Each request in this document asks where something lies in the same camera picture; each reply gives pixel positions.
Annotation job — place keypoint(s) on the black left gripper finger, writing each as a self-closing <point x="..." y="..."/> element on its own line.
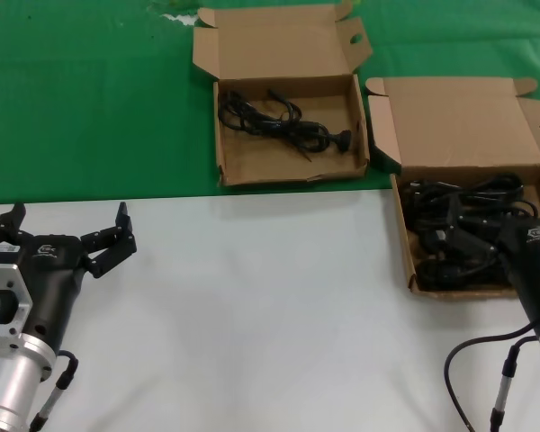
<point x="112" y="247"/>
<point x="6" y="222"/>

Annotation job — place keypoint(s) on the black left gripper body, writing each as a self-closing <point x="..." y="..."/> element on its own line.
<point x="54" y="279"/>

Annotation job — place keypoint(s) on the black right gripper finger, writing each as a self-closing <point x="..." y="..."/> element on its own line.
<point x="472" y="243"/>

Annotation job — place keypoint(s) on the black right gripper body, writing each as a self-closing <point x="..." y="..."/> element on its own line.
<point x="535" y="270"/>

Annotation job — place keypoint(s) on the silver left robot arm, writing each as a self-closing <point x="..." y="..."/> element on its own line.
<point x="9" y="382"/>

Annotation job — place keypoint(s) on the empty open cardboard box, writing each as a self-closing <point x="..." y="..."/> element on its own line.
<point x="288" y="45"/>

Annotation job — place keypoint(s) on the green table cloth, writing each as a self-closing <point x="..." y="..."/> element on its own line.
<point x="72" y="112"/>

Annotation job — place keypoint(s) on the silver left wrist bracket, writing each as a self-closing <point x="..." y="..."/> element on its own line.
<point x="20" y="288"/>

